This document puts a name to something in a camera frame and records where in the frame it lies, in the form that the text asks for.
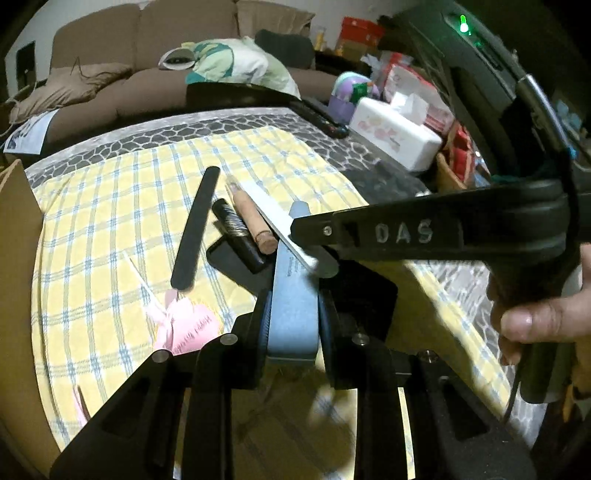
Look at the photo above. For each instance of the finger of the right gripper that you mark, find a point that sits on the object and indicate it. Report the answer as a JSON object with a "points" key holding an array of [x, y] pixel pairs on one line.
{"points": [[415, 233]]}

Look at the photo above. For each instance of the brown cushion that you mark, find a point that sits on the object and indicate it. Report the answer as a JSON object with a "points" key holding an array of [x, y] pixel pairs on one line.
{"points": [[67, 86]]}

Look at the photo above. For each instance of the pink fluffy item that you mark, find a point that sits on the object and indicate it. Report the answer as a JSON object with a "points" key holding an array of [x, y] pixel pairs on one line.
{"points": [[181, 326]]}

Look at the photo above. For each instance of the brown cardboard box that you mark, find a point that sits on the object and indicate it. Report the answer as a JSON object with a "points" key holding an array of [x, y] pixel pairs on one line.
{"points": [[23, 421]]}

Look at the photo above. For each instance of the yellow plaid cloth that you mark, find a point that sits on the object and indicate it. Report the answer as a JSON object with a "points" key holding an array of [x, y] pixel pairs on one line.
{"points": [[89, 333]]}

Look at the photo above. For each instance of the purple toy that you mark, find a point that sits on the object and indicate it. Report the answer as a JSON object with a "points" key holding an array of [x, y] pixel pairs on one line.
{"points": [[348, 90]]}

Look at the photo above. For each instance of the black remote control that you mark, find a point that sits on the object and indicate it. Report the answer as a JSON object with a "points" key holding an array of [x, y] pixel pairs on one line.
{"points": [[313, 111]]}

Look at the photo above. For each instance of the cork stick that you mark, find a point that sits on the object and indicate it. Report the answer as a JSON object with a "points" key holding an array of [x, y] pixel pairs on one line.
{"points": [[258, 228]]}

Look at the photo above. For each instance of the black nail file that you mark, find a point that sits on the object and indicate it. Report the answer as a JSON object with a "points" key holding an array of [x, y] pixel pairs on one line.
{"points": [[185, 265]]}

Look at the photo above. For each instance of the green white pillow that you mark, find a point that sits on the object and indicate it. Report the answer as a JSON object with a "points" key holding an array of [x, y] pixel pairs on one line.
{"points": [[239, 61]]}

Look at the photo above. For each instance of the grey stone pattern mat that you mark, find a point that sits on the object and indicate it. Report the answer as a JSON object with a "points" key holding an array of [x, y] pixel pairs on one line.
{"points": [[443, 305]]}

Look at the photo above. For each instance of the white tissue box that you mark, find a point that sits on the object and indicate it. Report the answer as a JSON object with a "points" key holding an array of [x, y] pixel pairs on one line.
{"points": [[398, 130]]}

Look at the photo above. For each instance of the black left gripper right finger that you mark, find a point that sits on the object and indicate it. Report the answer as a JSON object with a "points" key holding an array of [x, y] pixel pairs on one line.
{"points": [[341, 341]]}

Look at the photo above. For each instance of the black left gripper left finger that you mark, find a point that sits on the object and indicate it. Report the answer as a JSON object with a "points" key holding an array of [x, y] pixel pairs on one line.
{"points": [[253, 335]]}

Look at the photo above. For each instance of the black mascara tube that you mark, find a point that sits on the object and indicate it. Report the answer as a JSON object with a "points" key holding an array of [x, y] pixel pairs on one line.
{"points": [[239, 236]]}

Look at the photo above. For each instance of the white paper sheet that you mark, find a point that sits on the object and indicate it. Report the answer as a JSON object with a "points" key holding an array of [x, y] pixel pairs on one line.
{"points": [[28, 138]]}

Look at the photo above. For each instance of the blue nail file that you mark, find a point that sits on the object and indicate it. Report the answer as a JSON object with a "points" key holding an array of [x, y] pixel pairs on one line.
{"points": [[293, 337]]}

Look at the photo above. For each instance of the white nail file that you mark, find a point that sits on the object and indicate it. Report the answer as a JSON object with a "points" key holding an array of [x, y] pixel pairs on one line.
{"points": [[315, 259]]}

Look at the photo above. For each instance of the brown sofa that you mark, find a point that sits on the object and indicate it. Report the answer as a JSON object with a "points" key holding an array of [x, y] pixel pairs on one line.
{"points": [[135, 38]]}

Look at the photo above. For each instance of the person right hand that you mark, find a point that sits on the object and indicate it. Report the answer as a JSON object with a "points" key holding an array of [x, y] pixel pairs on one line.
{"points": [[559, 319]]}

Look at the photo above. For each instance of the wicker basket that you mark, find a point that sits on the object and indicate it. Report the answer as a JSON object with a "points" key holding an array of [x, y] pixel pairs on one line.
{"points": [[447, 180]]}

